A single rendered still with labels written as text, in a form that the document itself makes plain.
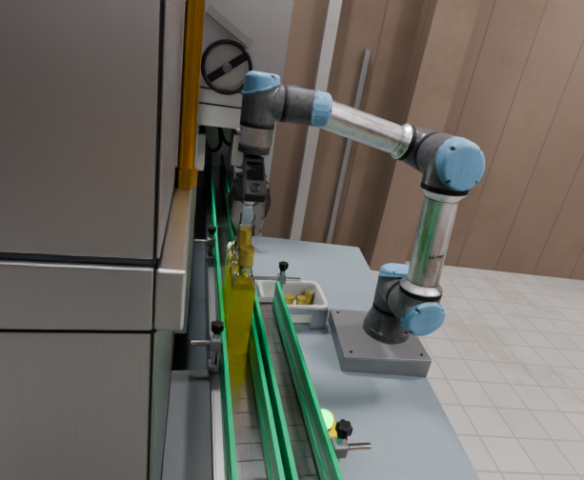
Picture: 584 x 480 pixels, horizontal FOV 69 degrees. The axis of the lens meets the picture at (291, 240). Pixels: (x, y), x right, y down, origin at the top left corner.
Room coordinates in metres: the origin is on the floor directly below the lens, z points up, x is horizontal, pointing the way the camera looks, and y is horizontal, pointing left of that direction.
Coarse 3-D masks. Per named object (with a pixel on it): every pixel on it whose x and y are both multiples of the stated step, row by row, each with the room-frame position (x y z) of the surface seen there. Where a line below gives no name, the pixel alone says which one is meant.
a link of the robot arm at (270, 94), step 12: (252, 72) 0.92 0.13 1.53; (264, 72) 0.95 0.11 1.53; (252, 84) 0.91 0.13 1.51; (264, 84) 0.91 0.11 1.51; (276, 84) 0.93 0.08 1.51; (252, 96) 0.91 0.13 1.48; (264, 96) 0.91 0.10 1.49; (276, 96) 0.92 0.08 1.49; (252, 108) 0.91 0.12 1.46; (264, 108) 0.91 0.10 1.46; (276, 108) 0.92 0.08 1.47; (240, 120) 0.93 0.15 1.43; (252, 120) 0.91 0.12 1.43; (264, 120) 0.91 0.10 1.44; (276, 120) 0.94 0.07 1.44
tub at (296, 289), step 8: (264, 280) 1.31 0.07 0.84; (264, 288) 1.31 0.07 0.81; (272, 288) 1.32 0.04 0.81; (288, 288) 1.33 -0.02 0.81; (296, 288) 1.34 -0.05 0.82; (304, 288) 1.35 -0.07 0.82; (312, 288) 1.35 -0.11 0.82; (320, 288) 1.32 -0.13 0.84; (264, 296) 1.20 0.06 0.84; (272, 296) 1.32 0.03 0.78; (296, 296) 1.34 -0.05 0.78; (320, 296) 1.28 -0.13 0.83; (312, 304) 1.32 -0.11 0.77; (320, 304) 1.26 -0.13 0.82
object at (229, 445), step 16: (224, 320) 0.86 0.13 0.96; (224, 336) 0.79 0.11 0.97; (224, 352) 0.74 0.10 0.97; (224, 368) 0.69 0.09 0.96; (224, 384) 0.66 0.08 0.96; (224, 400) 0.63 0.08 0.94; (224, 416) 0.62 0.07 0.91; (224, 432) 0.58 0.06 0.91; (224, 448) 0.56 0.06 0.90; (224, 464) 0.53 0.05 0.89
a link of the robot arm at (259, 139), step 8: (240, 128) 0.94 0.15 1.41; (248, 128) 0.91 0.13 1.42; (240, 136) 0.92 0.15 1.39; (248, 136) 0.91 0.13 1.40; (256, 136) 0.91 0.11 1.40; (264, 136) 0.91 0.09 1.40; (240, 144) 0.94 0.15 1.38; (248, 144) 0.91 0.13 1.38; (256, 144) 0.91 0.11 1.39; (264, 144) 0.92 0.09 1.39
